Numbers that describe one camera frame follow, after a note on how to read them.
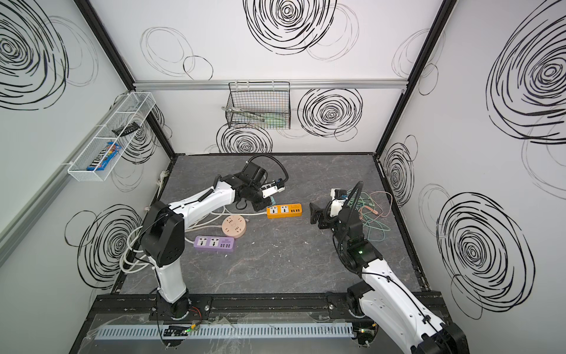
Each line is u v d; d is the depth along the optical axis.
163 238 0.48
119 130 0.79
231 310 0.75
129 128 0.79
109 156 0.71
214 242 0.86
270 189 0.79
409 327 0.43
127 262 0.84
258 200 0.79
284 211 0.95
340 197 0.66
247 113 0.85
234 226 0.91
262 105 0.89
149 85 0.93
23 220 0.53
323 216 0.69
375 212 0.96
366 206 0.99
